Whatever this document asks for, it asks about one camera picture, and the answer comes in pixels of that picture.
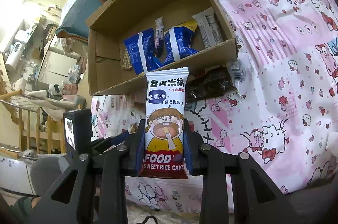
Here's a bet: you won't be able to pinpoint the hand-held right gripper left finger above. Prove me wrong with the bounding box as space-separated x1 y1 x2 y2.
24 118 147 224

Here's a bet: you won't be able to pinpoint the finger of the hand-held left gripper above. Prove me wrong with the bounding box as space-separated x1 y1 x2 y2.
91 131 132 154

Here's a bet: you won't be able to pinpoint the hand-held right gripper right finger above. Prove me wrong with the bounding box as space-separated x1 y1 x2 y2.
182 118 309 224

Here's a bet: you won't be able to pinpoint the cartoon rice cake packet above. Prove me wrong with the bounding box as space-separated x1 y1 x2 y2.
138 67 189 179

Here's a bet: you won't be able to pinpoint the dark brown snack packet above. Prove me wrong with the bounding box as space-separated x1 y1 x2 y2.
186 60 247 101

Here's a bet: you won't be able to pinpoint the checked snack packet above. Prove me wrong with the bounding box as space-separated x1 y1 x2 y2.
120 48 132 70

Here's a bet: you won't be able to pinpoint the blue snack packet white stripe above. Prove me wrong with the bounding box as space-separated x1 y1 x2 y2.
124 28 159 76
162 20 200 66

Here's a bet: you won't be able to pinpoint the white and red snack packet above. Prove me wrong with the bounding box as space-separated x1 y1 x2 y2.
192 7 224 48

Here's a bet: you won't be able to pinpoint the person's left forearm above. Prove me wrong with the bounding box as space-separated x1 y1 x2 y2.
9 195 43 224

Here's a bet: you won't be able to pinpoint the pale crumpled cloth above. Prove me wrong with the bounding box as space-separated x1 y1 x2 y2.
25 89 86 111

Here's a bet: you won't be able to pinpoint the clear plastic bags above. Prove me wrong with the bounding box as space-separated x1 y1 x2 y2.
68 64 83 84

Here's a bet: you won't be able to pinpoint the wooden rack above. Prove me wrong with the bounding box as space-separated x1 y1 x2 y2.
0 89 66 158

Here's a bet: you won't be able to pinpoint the beige cabinet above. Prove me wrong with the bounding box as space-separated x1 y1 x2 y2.
37 34 80 84

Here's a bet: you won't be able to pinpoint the person's left leg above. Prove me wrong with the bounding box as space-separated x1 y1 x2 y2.
30 157 69 197

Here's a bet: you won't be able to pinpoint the person's leg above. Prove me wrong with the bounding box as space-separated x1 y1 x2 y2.
30 157 69 197
285 187 338 224

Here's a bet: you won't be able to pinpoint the white paper towel roll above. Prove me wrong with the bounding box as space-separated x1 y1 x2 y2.
5 53 20 72

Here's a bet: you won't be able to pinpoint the white appliance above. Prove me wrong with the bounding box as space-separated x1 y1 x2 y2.
12 40 27 55

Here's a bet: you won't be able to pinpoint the teal padded footboard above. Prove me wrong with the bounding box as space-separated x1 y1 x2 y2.
57 0 105 42

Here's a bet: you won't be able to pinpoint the person's right leg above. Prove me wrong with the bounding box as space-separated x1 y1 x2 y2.
285 187 338 224

